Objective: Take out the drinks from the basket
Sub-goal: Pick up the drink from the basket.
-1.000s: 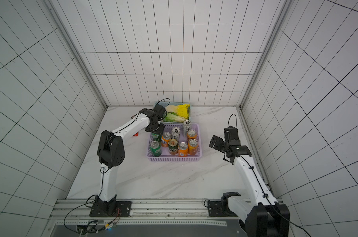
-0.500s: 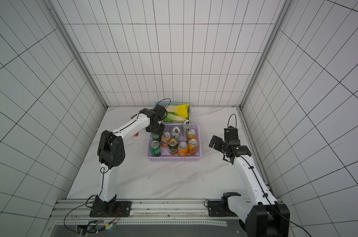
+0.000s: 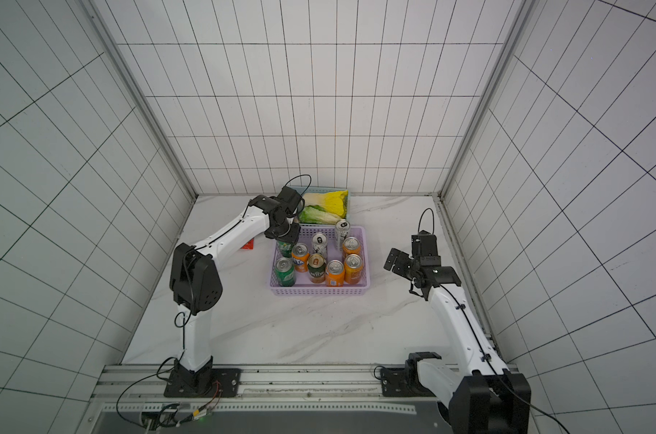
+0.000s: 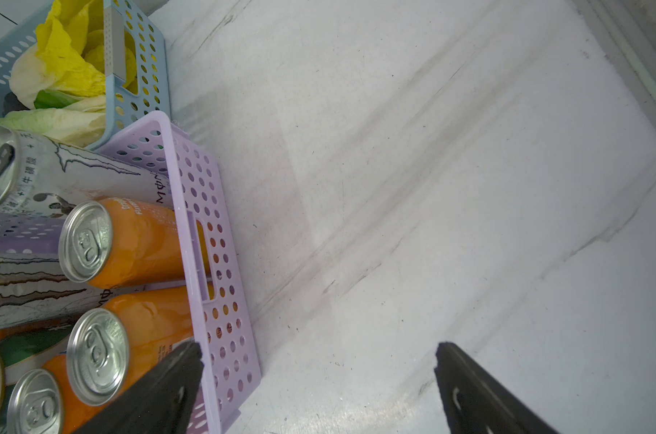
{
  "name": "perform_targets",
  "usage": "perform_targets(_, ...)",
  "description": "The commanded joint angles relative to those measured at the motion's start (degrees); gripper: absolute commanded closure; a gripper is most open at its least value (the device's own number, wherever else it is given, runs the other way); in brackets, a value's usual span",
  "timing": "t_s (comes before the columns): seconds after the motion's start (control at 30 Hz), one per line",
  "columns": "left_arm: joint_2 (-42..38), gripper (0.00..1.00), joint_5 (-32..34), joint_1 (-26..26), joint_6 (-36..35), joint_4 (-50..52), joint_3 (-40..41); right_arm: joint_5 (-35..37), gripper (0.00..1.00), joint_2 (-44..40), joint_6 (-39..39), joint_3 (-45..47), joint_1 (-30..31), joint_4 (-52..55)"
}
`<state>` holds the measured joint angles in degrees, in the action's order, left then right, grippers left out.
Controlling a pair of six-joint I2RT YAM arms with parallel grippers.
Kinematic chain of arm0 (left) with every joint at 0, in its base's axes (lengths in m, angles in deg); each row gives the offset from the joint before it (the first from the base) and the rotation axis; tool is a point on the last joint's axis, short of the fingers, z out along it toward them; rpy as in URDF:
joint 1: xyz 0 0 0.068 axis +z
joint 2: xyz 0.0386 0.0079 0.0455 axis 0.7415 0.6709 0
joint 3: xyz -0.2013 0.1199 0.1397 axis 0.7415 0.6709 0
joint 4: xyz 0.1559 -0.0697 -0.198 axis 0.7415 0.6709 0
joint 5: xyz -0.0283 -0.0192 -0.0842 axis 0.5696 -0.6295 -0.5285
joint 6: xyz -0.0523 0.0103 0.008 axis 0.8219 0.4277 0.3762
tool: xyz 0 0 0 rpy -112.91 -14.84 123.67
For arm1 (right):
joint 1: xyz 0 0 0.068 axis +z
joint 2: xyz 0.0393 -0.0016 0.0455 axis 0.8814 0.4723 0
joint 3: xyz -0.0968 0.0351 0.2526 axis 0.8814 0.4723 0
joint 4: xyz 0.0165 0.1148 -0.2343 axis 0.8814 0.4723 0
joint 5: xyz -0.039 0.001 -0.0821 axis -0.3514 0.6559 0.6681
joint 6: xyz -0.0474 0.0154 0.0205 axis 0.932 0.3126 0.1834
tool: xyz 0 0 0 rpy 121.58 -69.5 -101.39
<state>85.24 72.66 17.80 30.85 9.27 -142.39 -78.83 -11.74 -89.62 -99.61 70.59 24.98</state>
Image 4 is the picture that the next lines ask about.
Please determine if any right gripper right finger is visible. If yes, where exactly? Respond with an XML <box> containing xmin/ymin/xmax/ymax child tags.
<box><xmin>435</xmin><ymin>342</ymin><xmax>556</xmax><ymax>434</ymax></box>

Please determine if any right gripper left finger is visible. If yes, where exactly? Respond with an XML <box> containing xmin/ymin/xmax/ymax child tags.
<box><xmin>76</xmin><ymin>342</ymin><xmax>204</xmax><ymax>434</ymax></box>

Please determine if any purple plastic basket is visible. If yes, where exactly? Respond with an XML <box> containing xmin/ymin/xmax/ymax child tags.
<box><xmin>0</xmin><ymin>110</ymin><xmax>263</xmax><ymax>434</ymax></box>

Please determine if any orange can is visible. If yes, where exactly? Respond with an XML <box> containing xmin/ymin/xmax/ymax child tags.
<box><xmin>7</xmin><ymin>354</ymin><xmax>105</xmax><ymax>434</ymax></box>
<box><xmin>67</xmin><ymin>286</ymin><xmax>194</xmax><ymax>406</ymax></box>
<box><xmin>58</xmin><ymin>197</ymin><xmax>185</xmax><ymax>289</ymax></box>

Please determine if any white monster can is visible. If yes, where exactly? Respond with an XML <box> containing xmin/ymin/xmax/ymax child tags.
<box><xmin>0</xmin><ymin>253</ymin><xmax>113</xmax><ymax>329</ymax></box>
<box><xmin>0</xmin><ymin>126</ymin><xmax>173</xmax><ymax>218</ymax></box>

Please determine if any white Monster can back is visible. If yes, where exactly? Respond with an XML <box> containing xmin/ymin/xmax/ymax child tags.
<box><xmin>0</xmin><ymin>126</ymin><xmax>173</xmax><ymax>218</ymax></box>

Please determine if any blue plastic basket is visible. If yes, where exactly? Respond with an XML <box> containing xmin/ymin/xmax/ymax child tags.
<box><xmin>0</xmin><ymin>1</ymin><xmax>170</xmax><ymax>150</ymax></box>

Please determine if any green can gold lid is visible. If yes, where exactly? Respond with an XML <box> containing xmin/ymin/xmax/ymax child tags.
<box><xmin>0</xmin><ymin>325</ymin><xmax>71</xmax><ymax>433</ymax></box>

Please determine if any green lettuce head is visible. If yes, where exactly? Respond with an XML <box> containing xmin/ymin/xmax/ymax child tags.
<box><xmin>0</xmin><ymin>90</ymin><xmax>106</xmax><ymax>148</ymax></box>

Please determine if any yellow napa cabbage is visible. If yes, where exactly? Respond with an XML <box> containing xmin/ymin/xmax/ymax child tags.
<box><xmin>9</xmin><ymin>1</ymin><xmax>106</xmax><ymax>110</ymax></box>

